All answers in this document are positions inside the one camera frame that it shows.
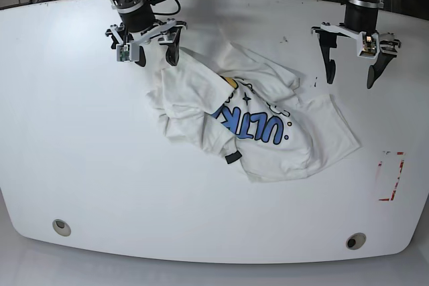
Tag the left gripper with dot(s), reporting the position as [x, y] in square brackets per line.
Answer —
[359, 16]

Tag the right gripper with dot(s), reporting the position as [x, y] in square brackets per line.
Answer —
[140, 27]

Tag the white printed T-shirt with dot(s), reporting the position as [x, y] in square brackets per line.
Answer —
[243, 108]

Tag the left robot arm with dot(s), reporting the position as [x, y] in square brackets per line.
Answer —
[360, 25]

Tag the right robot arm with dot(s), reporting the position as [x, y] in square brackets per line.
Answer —
[163, 9]

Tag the red tape rectangle marking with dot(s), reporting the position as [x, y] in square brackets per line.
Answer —
[388, 175]

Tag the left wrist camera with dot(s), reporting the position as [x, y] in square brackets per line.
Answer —
[367, 45]

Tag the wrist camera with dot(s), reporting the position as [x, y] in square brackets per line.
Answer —
[367, 45]
[123, 52]

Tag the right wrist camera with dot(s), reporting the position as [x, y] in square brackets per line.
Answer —
[123, 52]

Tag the right table cable grommet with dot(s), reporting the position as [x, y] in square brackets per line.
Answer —
[356, 241]

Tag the table cable grommet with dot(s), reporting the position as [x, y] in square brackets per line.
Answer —
[356, 241]
[61, 227]

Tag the left table cable grommet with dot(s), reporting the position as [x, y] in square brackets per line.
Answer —
[61, 227]

